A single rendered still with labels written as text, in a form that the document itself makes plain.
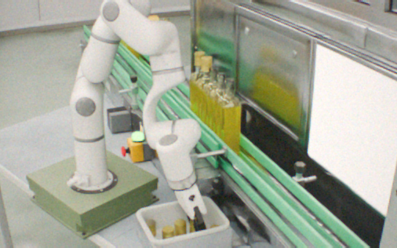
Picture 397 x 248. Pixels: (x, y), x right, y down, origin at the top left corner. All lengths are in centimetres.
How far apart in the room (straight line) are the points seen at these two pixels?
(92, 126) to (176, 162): 31
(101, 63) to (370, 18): 71
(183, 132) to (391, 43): 56
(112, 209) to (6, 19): 595
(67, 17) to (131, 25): 614
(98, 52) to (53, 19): 598
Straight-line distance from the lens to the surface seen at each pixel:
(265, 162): 148
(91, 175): 156
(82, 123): 149
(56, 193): 158
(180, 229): 145
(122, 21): 129
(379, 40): 115
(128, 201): 158
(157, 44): 127
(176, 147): 128
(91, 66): 143
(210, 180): 154
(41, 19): 737
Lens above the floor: 164
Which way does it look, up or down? 24 degrees down
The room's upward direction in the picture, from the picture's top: straight up
